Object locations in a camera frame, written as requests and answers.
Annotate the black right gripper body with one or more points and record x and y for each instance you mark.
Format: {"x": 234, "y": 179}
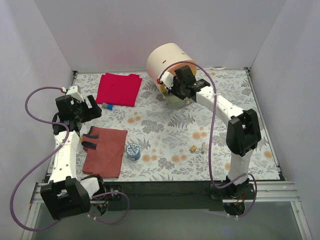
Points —
{"x": 175, "y": 85}

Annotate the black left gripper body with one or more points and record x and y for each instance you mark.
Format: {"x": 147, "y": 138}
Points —
{"x": 83, "y": 109}

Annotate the blue patterned tape roll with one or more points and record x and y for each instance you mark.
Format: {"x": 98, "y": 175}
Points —
{"x": 133, "y": 151}

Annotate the small brass sharpener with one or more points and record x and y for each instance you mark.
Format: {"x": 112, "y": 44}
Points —
{"x": 193, "y": 149}

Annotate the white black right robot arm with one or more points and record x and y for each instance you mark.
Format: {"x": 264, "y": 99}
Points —
{"x": 243, "y": 130}

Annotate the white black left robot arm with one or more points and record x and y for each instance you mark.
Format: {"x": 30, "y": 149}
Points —
{"x": 65, "y": 195}

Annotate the red folded cloth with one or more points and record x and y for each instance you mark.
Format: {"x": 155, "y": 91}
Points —
{"x": 119, "y": 90}

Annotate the rust brown folded garment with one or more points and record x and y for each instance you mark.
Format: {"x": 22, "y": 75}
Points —
{"x": 104, "y": 149}

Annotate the small beige eraser stick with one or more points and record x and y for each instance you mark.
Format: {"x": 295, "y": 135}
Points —
{"x": 203, "y": 147}

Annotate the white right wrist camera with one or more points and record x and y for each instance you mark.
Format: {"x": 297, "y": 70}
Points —
{"x": 167, "y": 79}

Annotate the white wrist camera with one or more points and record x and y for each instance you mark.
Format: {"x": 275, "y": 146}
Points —
{"x": 74, "y": 91}
{"x": 167, "y": 79}

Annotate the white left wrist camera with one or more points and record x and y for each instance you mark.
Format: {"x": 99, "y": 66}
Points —
{"x": 74, "y": 91}

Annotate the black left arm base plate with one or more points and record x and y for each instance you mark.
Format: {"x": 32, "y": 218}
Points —
{"x": 115, "y": 189}

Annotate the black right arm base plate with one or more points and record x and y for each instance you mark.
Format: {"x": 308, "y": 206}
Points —
{"x": 217, "y": 193}

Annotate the aluminium frame rail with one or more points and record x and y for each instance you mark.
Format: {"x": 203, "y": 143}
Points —
{"x": 185, "y": 210}

